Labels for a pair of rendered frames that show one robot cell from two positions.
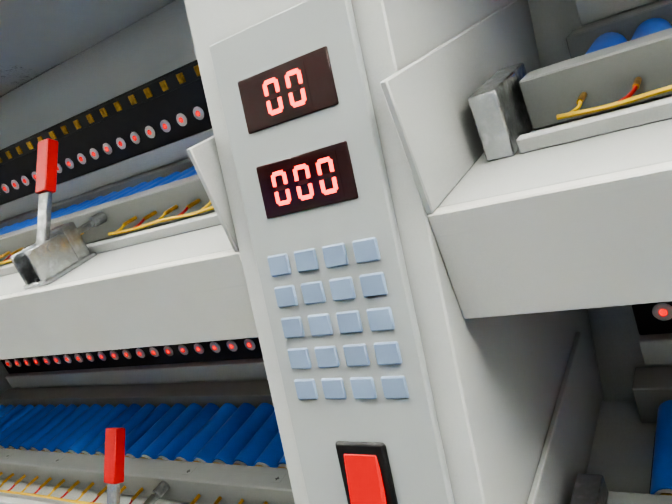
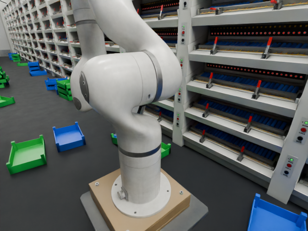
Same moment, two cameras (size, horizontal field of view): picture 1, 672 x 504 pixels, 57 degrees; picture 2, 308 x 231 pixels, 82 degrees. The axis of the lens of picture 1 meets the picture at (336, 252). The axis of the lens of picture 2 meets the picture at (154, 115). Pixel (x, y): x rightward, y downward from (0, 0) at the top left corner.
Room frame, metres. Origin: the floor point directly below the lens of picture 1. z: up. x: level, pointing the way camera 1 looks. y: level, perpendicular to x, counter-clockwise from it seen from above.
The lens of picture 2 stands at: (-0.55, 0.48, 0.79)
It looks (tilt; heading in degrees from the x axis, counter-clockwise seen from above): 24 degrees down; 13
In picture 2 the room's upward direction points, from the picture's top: straight up
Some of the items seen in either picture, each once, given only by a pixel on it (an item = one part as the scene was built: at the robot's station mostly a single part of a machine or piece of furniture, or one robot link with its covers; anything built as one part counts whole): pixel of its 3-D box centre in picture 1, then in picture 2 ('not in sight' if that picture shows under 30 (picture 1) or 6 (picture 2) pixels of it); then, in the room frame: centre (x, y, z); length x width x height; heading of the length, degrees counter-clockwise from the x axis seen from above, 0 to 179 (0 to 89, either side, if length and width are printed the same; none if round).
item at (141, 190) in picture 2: not in sight; (140, 168); (-0.15, 0.62, 0.43); 0.19 x 0.19 x 0.18
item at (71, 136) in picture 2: not in sight; (68, 135); (0.51, 1.46, 0.04); 0.30 x 0.20 x 0.08; 45
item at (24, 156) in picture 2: not in sight; (28, 152); (0.25, 1.59, 0.04); 0.30 x 0.20 x 0.08; 45
